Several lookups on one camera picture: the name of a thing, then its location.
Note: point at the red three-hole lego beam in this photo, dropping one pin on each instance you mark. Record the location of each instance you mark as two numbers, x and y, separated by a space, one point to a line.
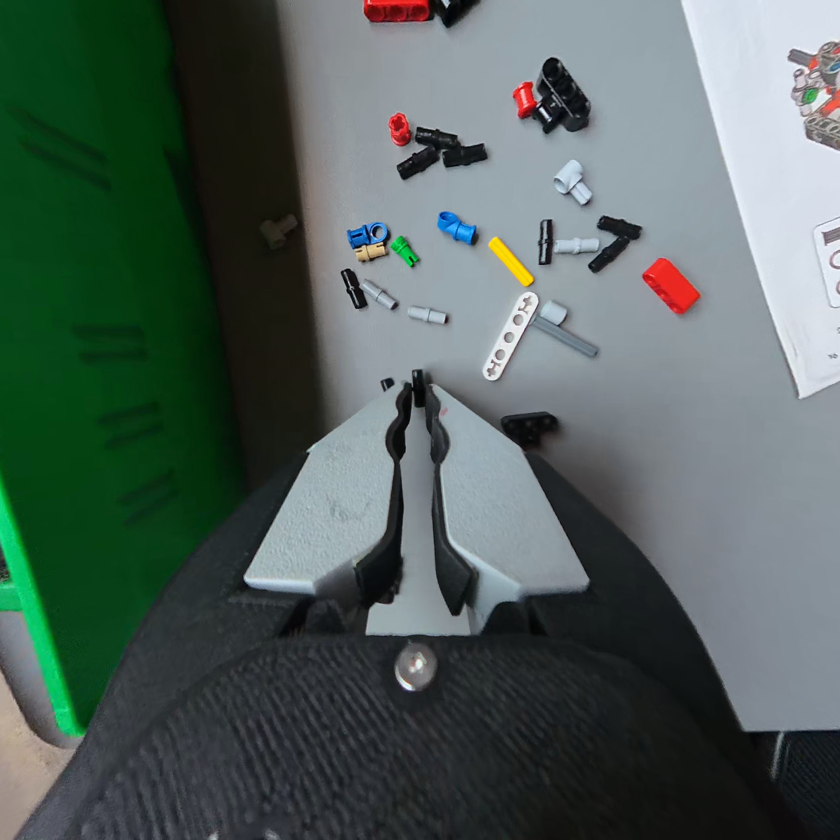
397 9

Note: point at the light grey lego pin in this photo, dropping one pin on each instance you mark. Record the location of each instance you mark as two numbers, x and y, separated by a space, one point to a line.
576 246
427 314
379 295

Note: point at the black lego block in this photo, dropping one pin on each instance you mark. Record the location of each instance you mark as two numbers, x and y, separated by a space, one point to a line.
457 10

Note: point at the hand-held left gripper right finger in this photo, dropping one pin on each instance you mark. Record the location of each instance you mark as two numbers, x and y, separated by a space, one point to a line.
505 512

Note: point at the blue lego pin connector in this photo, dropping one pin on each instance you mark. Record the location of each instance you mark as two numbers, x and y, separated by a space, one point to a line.
366 235
457 227

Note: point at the dark cloth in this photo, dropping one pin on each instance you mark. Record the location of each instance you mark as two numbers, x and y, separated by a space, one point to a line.
804 787

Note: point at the red two-hole lego beam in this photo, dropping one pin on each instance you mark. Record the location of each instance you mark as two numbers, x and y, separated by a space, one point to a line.
670 285

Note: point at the green plastic bin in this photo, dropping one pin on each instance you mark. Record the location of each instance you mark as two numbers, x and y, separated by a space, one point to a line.
111 328

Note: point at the light grey lego bush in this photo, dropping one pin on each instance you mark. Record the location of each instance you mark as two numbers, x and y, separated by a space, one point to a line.
554 312

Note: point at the yellow lego axle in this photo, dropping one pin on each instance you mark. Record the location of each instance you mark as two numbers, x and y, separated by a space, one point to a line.
510 261

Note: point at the green lego pin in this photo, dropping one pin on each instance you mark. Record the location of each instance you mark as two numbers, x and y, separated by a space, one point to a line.
404 251

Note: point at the lego instruction booklet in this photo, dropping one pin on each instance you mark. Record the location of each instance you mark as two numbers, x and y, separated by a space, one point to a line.
754 164

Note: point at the tan lego pin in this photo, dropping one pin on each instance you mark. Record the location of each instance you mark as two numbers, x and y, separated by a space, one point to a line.
371 253

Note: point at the dark tan lego connector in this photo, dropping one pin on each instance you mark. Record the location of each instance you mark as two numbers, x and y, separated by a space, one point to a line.
278 231

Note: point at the grey lego axle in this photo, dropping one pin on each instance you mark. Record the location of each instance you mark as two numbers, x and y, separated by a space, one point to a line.
568 338

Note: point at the black lego beam with pins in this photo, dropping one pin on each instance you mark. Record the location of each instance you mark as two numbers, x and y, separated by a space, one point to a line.
564 92

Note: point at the white thin lego liftarm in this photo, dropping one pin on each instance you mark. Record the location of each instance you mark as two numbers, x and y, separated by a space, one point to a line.
510 336

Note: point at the red lego bush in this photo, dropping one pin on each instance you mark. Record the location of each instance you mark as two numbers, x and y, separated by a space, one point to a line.
524 100
400 128

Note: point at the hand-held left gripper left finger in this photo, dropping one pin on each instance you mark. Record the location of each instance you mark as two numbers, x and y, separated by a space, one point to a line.
315 512

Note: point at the light grey lego elbow connector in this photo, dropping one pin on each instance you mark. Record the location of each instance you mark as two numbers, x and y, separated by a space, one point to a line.
569 178

